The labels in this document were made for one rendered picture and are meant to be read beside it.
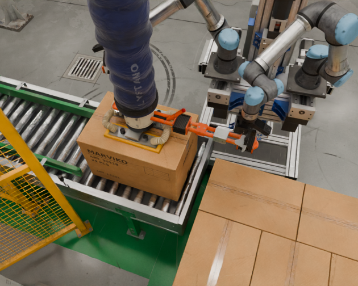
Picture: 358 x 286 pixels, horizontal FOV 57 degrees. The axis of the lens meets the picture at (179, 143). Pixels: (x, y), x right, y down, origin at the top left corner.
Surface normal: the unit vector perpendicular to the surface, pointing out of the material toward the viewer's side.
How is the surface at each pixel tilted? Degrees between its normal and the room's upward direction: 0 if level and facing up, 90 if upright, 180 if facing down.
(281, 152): 0
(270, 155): 0
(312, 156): 0
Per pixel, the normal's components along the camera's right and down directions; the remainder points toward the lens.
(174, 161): -0.02, -0.56
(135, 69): 0.48, 0.58
